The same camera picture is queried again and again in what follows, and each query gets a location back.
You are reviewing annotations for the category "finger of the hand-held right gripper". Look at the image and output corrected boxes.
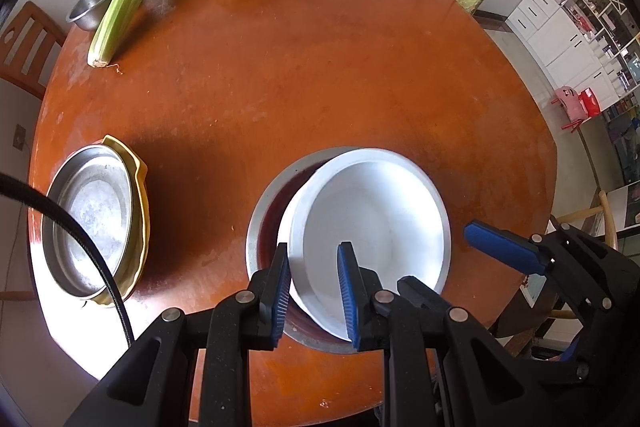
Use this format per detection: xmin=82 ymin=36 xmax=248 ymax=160
xmin=464 ymin=220 xmax=621 ymax=314
xmin=397 ymin=277 xmax=453 ymax=314

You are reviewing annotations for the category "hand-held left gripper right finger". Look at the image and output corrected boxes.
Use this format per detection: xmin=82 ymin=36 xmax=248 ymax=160
xmin=336 ymin=241 xmax=538 ymax=427

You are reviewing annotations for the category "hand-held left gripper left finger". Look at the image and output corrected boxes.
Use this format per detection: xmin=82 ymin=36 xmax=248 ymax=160
xmin=65 ymin=242 xmax=292 ymax=427

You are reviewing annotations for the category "white paper bowl red print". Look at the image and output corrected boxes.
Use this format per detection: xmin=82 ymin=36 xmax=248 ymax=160
xmin=277 ymin=148 xmax=452 ymax=342

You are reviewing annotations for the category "large steel bowl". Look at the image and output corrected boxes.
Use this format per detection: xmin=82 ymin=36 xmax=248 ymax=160
xmin=245 ymin=147 xmax=453 ymax=354

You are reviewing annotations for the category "yellow shell-shaped plate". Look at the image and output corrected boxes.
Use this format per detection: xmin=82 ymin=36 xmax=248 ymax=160
xmin=82 ymin=134 xmax=151 ymax=309

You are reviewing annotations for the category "round steel plate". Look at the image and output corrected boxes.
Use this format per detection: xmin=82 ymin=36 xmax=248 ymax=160
xmin=41 ymin=144 xmax=137 ymax=298

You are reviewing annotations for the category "tan wishbone chair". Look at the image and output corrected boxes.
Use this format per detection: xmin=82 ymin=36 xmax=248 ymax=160
xmin=500 ymin=189 xmax=621 ymax=343

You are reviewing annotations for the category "pink toy stool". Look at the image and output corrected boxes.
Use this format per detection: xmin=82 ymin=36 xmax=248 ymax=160
xmin=550 ymin=86 xmax=590 ymax=130

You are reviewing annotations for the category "red stool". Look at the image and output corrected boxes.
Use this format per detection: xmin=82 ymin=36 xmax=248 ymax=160
xmin=577 ymin=88 xmax=606 ymax=118

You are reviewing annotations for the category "white cabinet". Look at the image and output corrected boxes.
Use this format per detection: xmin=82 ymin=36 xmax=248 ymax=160
xmin=505 ymin=0 xmax=640 ymax=118

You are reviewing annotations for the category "brown wooden slat chair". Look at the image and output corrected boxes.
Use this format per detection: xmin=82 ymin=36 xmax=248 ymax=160
xmin=0 ymin=2 xmax=67 ymax=100

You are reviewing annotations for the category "black cable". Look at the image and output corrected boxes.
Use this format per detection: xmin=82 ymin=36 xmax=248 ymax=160
xmin=0 ymin=172 xmax=137 ymax=350

